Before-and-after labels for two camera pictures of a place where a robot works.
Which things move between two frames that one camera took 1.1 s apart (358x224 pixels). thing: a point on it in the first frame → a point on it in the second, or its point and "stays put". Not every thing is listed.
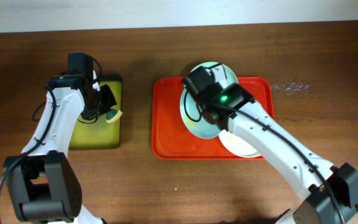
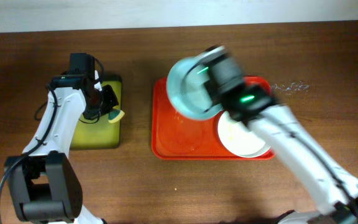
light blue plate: (192, 118) → (187, 91)
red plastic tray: (171, 139) stays put
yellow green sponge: (112, 116) stays put
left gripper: (106, 98) stays put
